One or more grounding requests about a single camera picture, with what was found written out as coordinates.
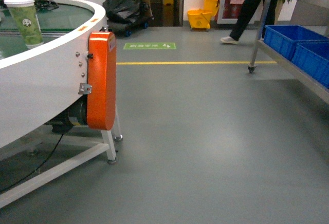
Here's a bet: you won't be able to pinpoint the stainless steel shelf rack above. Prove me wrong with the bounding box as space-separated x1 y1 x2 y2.
248 0 328 102

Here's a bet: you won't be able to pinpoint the orange motor guard cover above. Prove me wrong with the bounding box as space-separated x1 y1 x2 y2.
87 32 117 130

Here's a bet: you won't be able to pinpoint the yellow mop bucket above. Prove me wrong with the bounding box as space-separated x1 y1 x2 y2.
187 0 219 30

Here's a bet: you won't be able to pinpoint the black garbage bag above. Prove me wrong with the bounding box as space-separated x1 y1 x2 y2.
102 0 153 24

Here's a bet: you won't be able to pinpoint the white curved conveyor table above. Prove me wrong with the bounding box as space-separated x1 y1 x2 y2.
1 0 122 207

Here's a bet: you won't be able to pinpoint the blue bin on cart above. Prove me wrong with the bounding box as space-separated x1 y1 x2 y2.
264 25 328 61
291 41 328 88

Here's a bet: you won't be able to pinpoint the walking person legs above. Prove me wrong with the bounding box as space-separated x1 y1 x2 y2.
220 0 278 44

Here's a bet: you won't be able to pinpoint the green drink cup with straw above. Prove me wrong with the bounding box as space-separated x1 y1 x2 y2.
4 0 44 49

